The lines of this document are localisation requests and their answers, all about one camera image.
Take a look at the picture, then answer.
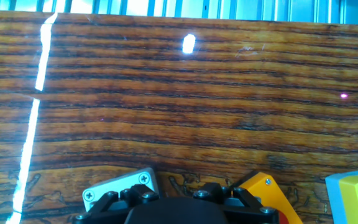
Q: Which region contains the yellow box green button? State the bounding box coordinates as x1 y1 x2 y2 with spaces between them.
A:
324 169 358 224

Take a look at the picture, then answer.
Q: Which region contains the grey box small red button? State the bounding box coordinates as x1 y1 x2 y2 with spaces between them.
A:
81 167 162 213

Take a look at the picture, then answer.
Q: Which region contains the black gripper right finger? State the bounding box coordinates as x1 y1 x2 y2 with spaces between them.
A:
192 182 280 224

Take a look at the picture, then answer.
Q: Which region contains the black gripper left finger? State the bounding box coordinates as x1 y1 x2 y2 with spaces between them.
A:
73 183 161 224

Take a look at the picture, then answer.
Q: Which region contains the orange box red button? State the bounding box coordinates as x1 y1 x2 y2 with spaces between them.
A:
229 170 304 224

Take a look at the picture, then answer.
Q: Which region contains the dark wooden board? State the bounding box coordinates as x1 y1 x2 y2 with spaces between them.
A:
0 9 358 224

